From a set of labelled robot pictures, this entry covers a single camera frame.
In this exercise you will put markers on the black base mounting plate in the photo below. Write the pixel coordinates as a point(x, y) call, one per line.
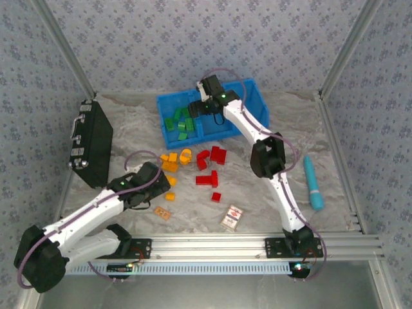
point(273, 247)
point(145, 248)

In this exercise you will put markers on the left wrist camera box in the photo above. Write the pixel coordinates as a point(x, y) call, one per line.
point(135, 168)

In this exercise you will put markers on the small circuit board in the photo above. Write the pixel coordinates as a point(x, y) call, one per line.
point(299, 269)
point(120, 267)

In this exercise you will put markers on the large red lego brick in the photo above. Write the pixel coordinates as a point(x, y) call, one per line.
point(219, 154)

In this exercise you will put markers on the blue three-compartment bin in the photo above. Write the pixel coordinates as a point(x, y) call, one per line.
point(206, 126)

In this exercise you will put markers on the aluminium mounting rail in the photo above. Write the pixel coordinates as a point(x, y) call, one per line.
point(206, 244)

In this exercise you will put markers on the aluminium frame post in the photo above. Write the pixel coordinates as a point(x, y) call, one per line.
point(66, 48)
point(347, 48)

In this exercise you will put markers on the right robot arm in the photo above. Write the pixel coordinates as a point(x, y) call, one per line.
point(286, 199)

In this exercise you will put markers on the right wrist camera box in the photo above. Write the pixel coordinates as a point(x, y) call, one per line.
point(201, 91)

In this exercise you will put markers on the yellow round lego piece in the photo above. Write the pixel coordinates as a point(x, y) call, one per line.
point(185, 157)

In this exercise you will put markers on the aluminium side rail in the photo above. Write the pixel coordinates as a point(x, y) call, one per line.
point(62, 206)
point(341, 161)

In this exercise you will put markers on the light blue cylindrical tube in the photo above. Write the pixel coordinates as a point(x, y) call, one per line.
point(313, 183)

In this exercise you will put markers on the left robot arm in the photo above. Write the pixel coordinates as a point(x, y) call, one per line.
point(83, 212)

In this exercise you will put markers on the orange flat tile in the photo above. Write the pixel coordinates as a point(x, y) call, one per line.
point(162, 212)

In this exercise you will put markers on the red curved lego piece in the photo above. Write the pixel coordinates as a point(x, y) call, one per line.
point(202, 155)

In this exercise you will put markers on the aluminium lower frame rail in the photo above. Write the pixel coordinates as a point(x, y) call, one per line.
point(30, 301)
point(383, 283)

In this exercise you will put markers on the green lego brick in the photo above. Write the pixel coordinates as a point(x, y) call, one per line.
point(182, 136)
point(181, 126)
point(190, 124)
point(169, 124)
point(185, 111)
point(177, 114)

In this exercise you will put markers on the red and white card box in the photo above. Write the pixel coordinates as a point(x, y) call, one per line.
point(232, 218)

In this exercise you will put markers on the red T-shaped lego piece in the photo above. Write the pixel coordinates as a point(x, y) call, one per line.
point(212, 179)

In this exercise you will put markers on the small red lego brick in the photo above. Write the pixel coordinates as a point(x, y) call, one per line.
point(216, 196)

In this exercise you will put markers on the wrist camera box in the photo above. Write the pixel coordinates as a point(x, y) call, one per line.
point(201, 91)
point(135, 168)

